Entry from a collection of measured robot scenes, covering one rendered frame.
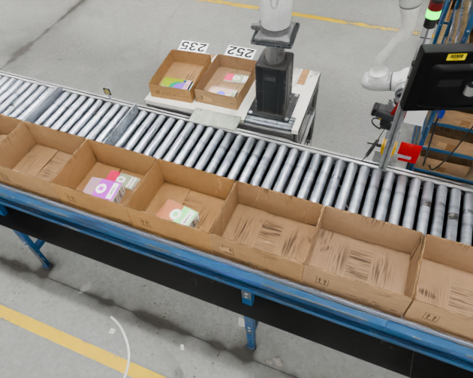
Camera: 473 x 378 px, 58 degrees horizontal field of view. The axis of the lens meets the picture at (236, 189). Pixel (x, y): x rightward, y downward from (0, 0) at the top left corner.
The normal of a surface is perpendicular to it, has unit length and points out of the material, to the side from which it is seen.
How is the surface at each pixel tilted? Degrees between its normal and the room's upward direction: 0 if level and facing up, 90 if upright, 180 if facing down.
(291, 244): 1
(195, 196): 0
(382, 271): 1
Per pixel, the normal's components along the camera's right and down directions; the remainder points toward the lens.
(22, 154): 0.92, 0.26
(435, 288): -0.07, -0.62
